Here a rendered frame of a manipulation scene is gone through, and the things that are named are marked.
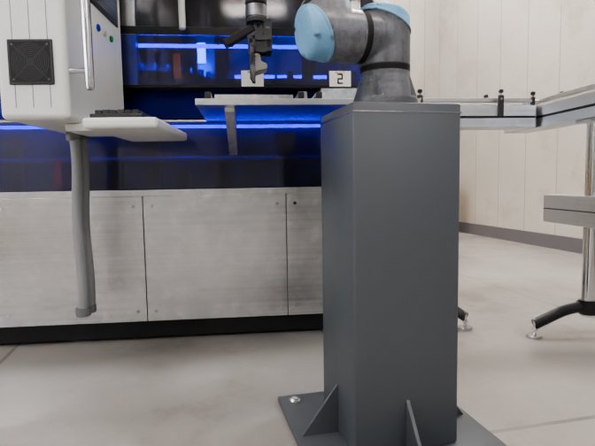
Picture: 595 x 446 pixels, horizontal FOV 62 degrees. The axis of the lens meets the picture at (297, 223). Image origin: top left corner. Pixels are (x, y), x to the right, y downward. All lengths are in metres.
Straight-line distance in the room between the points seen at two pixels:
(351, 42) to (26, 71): 0.85
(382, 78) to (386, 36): 0.09
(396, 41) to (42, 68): 0.90
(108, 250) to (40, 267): 0.26
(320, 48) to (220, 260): 1.08
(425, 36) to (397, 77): 5.45
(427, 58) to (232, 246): 4.97
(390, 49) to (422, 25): 5.45
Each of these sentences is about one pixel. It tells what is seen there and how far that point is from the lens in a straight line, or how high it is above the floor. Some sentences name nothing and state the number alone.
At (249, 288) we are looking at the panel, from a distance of 1.98.
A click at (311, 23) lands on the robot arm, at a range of 1.12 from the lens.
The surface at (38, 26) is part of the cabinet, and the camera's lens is 1.53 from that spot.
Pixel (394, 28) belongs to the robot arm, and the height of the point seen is 0.96.
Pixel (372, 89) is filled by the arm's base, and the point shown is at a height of 0.83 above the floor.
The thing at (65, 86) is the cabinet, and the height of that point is 0.89.
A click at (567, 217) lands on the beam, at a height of 0.46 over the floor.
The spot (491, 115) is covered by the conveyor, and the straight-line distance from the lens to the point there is 2.31.
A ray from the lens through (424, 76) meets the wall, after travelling 6.50.
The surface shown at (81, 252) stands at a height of 0.40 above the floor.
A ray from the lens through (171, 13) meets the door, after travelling 2.06.
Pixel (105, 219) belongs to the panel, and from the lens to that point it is 2.01.
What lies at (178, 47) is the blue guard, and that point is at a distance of 2.01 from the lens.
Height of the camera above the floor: 0.63
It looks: 5 degrees down
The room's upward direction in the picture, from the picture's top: 1 degrees counter-clockwise
